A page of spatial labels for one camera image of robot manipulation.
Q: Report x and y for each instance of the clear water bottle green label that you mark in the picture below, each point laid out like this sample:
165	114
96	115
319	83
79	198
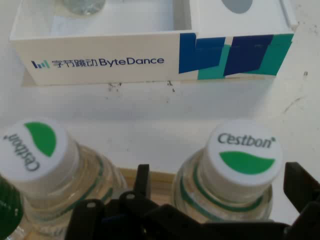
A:
8	205
82	6
240	155
37	147

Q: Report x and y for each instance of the bamboo tray with white rim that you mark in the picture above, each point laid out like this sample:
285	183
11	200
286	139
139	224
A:
160	185

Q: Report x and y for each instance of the white ByteDance cardboard box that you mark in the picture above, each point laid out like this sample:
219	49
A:
100	62

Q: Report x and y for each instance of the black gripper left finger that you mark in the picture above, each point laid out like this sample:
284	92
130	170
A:
142	215

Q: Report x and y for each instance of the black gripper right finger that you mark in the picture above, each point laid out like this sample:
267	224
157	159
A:
308	200

